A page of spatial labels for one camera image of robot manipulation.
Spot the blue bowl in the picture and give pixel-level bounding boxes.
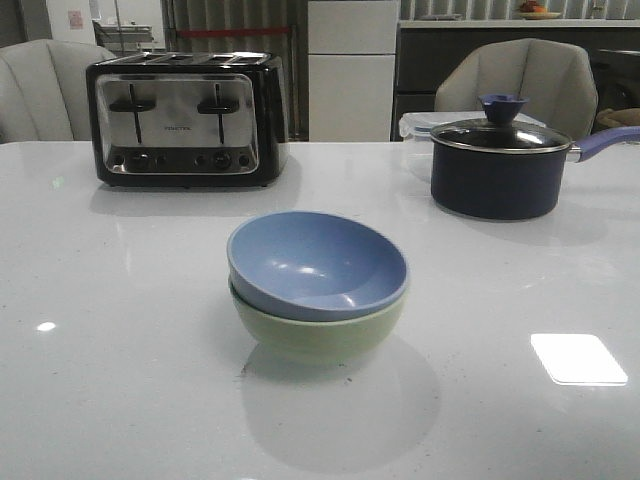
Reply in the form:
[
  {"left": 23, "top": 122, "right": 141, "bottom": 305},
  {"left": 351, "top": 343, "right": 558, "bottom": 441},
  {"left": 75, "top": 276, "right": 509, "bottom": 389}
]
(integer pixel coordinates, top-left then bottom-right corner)
[{"left": 227, "top": 211, "right": 409, "bottom": 322}]

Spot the green bowl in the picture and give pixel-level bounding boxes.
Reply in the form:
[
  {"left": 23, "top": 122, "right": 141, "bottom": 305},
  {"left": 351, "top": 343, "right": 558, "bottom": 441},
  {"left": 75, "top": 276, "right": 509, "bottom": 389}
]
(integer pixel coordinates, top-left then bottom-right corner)
[{"left": 228, "top": 283, "right": 408, "bottom": 365}]

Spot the clear plastic food container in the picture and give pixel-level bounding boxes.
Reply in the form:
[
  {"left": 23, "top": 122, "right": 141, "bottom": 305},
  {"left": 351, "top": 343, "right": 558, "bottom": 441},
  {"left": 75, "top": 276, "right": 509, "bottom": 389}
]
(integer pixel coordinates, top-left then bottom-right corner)
[{"left": 398, "top": 110, "right": 546, "bottom": 146}]

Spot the dark blue saucepan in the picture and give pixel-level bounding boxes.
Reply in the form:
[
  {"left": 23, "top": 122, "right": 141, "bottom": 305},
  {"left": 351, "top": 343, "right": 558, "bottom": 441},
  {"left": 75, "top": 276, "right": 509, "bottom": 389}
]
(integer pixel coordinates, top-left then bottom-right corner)
[{"left": 431, "top": 126, "right": 639, "bottom": 220}]

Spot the white refrigerator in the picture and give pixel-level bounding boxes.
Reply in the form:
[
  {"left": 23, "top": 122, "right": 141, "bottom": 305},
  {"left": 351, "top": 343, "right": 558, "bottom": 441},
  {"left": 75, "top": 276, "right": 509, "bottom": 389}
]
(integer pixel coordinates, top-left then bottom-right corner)
[{"left": 307, "top": 1, "right": 400, "bottom": 142}]

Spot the black and chrome toaster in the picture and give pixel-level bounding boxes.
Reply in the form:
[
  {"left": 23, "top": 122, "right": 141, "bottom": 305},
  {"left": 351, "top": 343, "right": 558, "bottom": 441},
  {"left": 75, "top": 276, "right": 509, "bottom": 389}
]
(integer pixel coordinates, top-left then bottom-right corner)
[{"left": 86, "top": 52, "right": 289, "bottom": 187}]

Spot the glass pot lid blue knob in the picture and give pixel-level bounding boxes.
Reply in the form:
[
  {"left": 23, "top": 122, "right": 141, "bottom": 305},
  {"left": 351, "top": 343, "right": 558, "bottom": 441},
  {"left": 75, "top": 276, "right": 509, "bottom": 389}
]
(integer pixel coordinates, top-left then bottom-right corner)
[{"left": 430, "top": 94, "right": 571, "bottom": 154}]

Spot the red barrier tape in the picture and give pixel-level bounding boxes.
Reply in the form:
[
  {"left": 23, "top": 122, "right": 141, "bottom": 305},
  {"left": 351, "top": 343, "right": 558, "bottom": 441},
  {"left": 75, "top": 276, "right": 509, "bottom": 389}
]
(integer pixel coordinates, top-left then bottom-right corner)
[{"left": 176, "top": 26, "right": 291, "bottom": 38}]

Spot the metal cart in background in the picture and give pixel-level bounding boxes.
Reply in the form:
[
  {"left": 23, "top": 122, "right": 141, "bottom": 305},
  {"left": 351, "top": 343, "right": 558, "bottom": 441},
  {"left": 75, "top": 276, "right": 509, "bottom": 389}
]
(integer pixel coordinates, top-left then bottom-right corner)
[{"left": 93, "top": 20, "right": 154, "bottom": 52}]

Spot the beige armchair right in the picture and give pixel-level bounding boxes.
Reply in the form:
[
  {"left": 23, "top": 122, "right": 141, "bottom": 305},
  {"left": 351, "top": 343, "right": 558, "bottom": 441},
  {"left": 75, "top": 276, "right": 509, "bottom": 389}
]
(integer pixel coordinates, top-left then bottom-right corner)
[{"left": 434, "top": 38, "right": 598, "bottom": 140}]

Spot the beige armchair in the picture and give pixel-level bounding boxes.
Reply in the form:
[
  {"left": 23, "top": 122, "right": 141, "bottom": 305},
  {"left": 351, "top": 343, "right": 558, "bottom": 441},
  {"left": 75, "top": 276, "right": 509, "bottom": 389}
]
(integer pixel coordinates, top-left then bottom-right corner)
[
  {"left": 434, "top": 38, "right": 598, "bottom": 140},
  {"left": 1, "top": 39, "right": 115, "bottom": 143}
]

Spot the fruit bowl on counter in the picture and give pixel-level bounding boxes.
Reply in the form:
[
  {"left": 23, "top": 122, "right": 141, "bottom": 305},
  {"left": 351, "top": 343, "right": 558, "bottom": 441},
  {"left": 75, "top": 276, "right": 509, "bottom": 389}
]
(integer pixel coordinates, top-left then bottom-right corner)
[{"left": 516, "top": 0, "right": 562, "bottom": 20}]

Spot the beige armchair left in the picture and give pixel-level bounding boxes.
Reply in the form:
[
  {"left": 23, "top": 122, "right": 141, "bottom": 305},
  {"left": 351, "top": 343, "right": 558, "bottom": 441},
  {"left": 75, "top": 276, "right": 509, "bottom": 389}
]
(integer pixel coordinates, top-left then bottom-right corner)
[{"left": 1, "top": 39, "right": 115, "bottom": 143}]

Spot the dark kitchen counter cabinet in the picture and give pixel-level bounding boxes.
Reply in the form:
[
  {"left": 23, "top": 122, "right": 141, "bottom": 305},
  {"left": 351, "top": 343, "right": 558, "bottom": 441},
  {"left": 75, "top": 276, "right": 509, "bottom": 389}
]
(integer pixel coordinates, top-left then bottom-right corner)
[{"left": 394, "top": 20, "right": 639, "bottom": 119}]

